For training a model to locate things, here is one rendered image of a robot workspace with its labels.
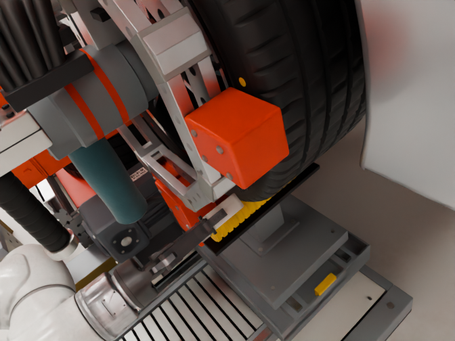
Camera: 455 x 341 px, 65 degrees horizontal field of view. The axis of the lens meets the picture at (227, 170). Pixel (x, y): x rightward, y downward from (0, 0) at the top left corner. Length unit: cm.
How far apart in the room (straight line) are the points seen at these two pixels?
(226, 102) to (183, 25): 9
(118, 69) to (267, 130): 30
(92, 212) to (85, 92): 62
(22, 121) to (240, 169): 24
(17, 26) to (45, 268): 40
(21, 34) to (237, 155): 24
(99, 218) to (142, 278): 57
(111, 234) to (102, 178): 31
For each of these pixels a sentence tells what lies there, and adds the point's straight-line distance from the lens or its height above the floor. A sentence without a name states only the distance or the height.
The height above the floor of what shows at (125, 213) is 52.
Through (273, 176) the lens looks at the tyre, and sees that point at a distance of 53.
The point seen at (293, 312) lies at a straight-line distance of 103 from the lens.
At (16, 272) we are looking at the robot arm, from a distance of 69.
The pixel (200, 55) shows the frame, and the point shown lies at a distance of 41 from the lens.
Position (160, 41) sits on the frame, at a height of 97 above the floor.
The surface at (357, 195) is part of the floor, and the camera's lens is 145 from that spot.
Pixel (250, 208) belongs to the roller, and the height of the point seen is 52.
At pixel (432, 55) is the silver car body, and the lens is 35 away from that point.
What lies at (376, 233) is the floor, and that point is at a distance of 135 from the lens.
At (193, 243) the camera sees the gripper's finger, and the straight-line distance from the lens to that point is 56.
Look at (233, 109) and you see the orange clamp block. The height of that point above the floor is 88.
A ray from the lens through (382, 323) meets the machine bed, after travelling 111.
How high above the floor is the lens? 110
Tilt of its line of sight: 41 degrees down
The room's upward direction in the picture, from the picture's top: 20 degrees counter-clockwise
